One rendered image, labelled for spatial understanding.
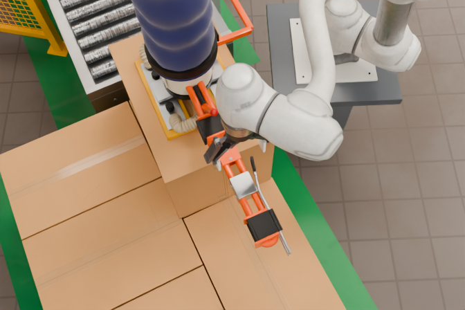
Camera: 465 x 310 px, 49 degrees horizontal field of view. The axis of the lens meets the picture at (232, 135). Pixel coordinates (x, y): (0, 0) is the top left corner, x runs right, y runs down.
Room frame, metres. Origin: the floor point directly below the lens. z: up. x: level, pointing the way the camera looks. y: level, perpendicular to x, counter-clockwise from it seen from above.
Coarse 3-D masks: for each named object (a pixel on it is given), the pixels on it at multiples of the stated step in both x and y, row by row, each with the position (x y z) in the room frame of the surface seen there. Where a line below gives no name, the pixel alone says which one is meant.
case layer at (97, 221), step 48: (48, 144) 0.94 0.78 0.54; (96, 144) 0.93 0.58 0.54; (144, 144) 0.92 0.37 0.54; (48, 192) 0.73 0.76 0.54; (96, 192) 0.72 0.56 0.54; (144, 192) 0.71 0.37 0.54; (48, 240) 0.53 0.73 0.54; (96, 240) 0.52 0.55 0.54; (144, 240) 0.51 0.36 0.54; (192, 240) 0.52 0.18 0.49; (240, 240) 0.49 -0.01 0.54; (288, 240) 0.48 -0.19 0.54; (48, 288) 0.35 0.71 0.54; (96, 288) 0.34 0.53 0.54; (144, 288) 0.33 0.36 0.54; (192, 288) 0.32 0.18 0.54; (240, 288) 0.31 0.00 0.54; (288, 288) 0.31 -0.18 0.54
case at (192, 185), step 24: (120, 48) 1.13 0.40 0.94; (120, 72) 1.03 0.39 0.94; (144, 96) 0.92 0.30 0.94; (144, 120) 0.82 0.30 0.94; (168, 144) 0.73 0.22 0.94; (192, 144) 0.73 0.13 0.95; (240, 144) 0.72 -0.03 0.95; (168, 168) 0.64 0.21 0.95; (192, 168) 0.64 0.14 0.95; (216, 168) 0.66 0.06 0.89; (264, 168) 0.72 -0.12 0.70; (168, 192) 0.59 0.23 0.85; (192, 192) 0.62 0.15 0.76; (216, 192) 0.65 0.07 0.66
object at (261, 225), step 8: (264, 208) 0.44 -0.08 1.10; (248, 216) 0.42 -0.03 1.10; (256, 216) 0.42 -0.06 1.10; (264, 216) 0.42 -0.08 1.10; (248, 224) 0.40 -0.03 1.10; (256, 224) 0.40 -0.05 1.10; (264, 224) 0.40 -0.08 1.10; (272, 224) 0.39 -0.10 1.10; (256, 232) 0.37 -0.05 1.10; (264, 232) 0.37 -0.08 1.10; (272, 232) 0.37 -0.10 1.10; (256, 240) 0.35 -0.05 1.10; (264, 240) 0.35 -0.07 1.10
